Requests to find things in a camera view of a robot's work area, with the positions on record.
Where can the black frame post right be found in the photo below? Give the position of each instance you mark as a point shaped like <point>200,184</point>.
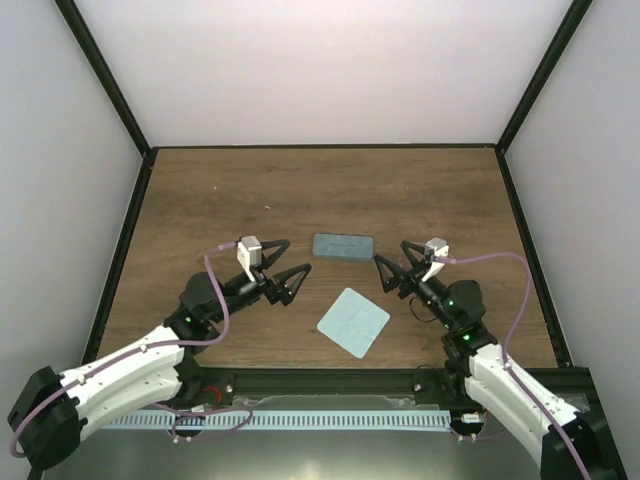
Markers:
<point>552,55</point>

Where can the black frame post left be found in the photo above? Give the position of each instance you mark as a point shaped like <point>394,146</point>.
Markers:
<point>87,43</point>

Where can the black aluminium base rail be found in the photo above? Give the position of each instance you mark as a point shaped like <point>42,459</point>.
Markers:
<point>426,386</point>

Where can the light blue cleaning cloth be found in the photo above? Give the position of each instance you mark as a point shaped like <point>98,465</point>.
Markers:
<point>353,322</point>

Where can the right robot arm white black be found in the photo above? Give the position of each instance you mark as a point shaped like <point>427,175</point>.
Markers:
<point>565,442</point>

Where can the blue-grey glasses case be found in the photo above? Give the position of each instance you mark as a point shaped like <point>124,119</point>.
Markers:
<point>342,247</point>

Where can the black frame post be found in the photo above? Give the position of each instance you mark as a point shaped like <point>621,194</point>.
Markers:
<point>552,55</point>
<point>87,43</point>

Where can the pink sunglasses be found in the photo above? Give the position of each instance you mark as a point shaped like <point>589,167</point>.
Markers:
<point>402,261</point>

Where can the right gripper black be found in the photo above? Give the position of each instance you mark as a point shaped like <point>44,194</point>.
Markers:
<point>399,275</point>

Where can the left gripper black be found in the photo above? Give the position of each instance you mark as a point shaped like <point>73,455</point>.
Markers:
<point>281,292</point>

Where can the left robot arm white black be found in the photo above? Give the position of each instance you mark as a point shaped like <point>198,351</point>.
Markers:
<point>55,412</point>

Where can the light blue slotted strip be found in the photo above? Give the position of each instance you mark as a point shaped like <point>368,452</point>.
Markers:
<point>274,420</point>

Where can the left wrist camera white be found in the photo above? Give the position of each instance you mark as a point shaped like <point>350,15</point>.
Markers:
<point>249,254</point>

